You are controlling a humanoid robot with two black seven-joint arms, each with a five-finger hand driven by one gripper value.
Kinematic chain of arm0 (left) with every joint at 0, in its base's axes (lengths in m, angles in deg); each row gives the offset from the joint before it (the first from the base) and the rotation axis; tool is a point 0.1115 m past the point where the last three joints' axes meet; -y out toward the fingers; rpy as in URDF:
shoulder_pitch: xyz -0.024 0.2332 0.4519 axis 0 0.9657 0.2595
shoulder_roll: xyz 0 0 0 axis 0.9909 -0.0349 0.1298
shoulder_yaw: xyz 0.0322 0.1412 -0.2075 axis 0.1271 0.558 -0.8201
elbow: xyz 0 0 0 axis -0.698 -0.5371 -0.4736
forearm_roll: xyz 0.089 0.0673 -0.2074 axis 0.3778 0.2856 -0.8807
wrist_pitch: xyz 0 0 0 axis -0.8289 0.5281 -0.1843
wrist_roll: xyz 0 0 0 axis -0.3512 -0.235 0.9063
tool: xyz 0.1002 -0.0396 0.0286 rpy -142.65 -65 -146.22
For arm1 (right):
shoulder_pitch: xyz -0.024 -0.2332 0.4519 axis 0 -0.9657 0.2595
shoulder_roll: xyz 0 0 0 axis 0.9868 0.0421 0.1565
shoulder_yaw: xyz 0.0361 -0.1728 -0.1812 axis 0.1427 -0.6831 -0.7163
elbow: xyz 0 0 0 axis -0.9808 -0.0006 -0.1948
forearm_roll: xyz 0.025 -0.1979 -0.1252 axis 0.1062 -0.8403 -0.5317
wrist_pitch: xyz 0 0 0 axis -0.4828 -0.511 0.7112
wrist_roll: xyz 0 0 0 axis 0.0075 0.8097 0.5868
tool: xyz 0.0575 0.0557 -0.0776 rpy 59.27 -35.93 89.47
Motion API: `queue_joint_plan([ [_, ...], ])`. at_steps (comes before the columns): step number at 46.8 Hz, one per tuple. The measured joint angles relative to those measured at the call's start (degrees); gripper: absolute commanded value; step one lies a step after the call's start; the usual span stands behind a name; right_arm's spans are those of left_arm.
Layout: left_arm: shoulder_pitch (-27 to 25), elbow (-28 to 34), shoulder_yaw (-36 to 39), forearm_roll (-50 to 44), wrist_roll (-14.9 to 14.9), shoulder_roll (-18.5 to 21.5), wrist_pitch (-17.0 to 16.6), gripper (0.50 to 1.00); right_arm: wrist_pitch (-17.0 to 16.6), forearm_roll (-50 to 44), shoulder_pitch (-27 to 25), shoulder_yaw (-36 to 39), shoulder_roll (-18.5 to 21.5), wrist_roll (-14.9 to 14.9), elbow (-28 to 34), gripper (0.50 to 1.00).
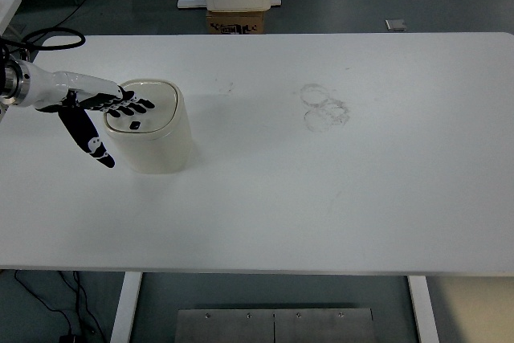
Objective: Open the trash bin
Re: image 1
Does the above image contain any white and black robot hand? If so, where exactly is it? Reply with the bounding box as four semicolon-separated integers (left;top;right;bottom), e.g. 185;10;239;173
18;60;156;170

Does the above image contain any cream plastic trash bin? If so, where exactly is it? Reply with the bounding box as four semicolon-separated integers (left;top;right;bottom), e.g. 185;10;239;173
103;79;193;176

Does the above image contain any white side table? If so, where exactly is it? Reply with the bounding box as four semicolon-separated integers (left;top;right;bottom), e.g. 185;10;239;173
0;0;22;37

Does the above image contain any white table foot bar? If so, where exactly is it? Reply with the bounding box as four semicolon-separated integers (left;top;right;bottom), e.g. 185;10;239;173
176;0;283;10

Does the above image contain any brown cardboard box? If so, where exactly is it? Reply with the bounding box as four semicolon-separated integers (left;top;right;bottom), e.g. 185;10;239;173
206;9;266;35

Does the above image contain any white table leg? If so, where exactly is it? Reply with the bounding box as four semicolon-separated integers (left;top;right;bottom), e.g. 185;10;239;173
110;272;144;343
407;276;441;343

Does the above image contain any grey metal plate with screws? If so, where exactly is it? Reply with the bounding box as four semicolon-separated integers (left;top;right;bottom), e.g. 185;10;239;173
177;308;374;343

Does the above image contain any thin black floor cable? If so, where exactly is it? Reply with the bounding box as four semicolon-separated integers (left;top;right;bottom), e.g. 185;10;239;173
14;270;106;343

